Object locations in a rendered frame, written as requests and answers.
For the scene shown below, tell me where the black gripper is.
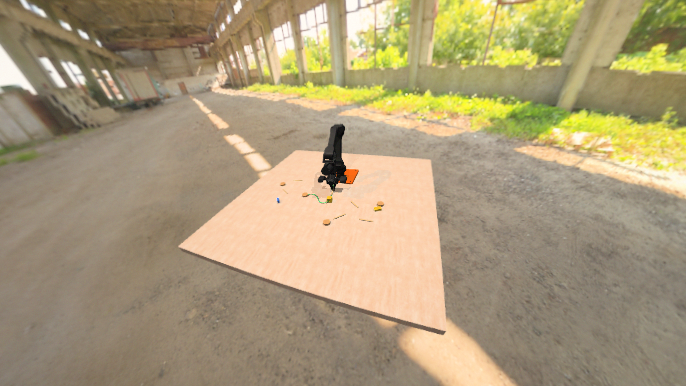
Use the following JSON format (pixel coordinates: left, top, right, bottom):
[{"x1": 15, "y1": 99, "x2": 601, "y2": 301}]
[{"x1": 318, "y1": 170, "x2": 347, "y2": 191}]

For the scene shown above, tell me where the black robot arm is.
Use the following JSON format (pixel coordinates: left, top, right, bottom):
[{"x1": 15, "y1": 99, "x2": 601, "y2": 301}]
[{"x1": 321, "y1": 124, "x2": 346, "y2": 185}]

